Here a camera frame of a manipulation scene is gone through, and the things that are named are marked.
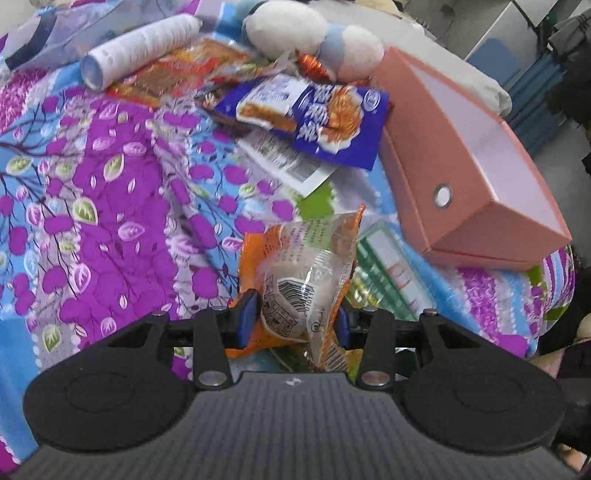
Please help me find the white wardrobe cabinet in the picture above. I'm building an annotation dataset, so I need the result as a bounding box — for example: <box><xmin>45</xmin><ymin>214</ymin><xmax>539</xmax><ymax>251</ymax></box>
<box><xmin>466</xmin><ymin>0</ymin><xmax>591</xmax><ymax>61</ymax></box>

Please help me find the white and blue plush toy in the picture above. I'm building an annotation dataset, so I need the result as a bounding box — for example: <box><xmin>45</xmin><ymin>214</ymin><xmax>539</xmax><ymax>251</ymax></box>
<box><xmin>242</xmin><ymin>0</ymin><xmax>386</xmax><ymax>84</ymax></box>

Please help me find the orange-red snack packet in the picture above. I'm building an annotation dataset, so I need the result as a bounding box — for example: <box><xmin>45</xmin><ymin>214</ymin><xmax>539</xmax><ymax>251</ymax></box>
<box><xmin>106</xmin><ymin>39</ymin><xmax>278</xmax><ymax>109</ymax></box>

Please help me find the blue curtain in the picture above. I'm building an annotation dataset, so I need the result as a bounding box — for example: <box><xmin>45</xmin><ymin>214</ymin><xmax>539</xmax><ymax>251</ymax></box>
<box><xmin>508</xmin><ymin>60</ymin><xmax>568</xmax><ymax>153</ymax></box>

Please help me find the white spray bottle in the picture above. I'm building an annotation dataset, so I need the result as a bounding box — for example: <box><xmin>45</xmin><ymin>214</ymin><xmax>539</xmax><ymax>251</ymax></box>
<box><xmin>80</xmin><ymin>13</ymin><xmax>204</xmax><ymax>90</ymax></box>

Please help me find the orange clear snack packet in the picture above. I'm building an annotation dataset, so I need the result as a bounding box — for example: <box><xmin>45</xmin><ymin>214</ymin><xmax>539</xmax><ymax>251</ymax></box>
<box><xmin>226</xmin><ymin>205</ymin><xmax>368</xmax><ymax>372</ymax></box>

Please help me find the blue padded board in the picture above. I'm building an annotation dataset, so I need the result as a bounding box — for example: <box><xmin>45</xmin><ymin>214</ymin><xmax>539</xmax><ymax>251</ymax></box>
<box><xmin>466</xmin><ymin>37</ymin><xmax>525</xmax><ymax>90</ymax></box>

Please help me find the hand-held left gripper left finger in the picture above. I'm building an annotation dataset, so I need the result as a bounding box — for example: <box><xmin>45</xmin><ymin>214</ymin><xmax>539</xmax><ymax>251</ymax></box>
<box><xmin>106</xmin><ymin>290</ymin><xmax>259</xmax><ymax>391</ymax></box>

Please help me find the pink cardboard box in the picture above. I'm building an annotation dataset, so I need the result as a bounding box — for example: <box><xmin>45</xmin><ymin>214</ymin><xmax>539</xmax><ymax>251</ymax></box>
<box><xmin>369</xmin><ymin>46</ymin><xmax>573</xmax><ymax>271</ymax></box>

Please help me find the blue and white plastic bag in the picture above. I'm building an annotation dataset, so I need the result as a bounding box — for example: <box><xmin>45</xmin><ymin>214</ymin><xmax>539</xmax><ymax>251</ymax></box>
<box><xmin>0</xmin><ymin>0</ymin><xmax>134</xmax><ymax>70</ymax></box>

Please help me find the black hanging coat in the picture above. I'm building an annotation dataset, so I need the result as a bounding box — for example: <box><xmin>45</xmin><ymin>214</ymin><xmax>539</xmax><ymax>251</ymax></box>
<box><xmin>545</xmin><ymin>18</ymin><xmax>591</xmax><ymax>176</ymax></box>

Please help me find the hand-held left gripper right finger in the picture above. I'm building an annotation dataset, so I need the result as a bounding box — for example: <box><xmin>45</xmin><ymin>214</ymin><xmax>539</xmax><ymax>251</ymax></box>
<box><xmin>335</xmin><ymin>302</ymin><xmax>486</xmax><ymax>391</ymax></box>

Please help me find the red foil candy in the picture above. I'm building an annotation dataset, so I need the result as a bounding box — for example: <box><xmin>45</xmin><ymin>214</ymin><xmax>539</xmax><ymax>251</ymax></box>
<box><xmin>295</xmin><ymin>53</ymin><xmax>335</xmax><ymax>81</ymax></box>

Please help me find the brown and white snack packet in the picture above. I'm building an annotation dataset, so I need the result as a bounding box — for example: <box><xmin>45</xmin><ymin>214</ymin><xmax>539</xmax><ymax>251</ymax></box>
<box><xmin>196</xmin><ymin>88</ymin><xmax>340</xmax><ymax>195</ymax></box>

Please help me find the grey duvet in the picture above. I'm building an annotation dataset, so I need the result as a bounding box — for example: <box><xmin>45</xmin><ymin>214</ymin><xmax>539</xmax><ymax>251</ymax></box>
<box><xmin>402</xmin><ymin>14</ymin><xmax>513</xmax><ymax>116</ymax></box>

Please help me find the purple floral blanket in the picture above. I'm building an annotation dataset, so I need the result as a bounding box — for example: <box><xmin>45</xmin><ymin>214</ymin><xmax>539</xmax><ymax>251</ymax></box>
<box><xmin>0</xmin><ymin>0</ymin><xmax>578</xmax><ymax>467</ymax></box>

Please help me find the green snack packet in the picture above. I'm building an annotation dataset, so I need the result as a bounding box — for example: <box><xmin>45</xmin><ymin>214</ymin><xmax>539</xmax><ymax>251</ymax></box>
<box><xmin>277</xmin><ymin>219</ymin><xmax>432</xmax><ymax>370</ymax></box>

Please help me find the blue snack packet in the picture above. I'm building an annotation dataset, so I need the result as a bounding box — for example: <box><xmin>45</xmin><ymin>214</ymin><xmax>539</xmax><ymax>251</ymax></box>
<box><xmin>213</xmin><ymin>74</ymin><xmax>391</xmax><ymax>171</ymax></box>

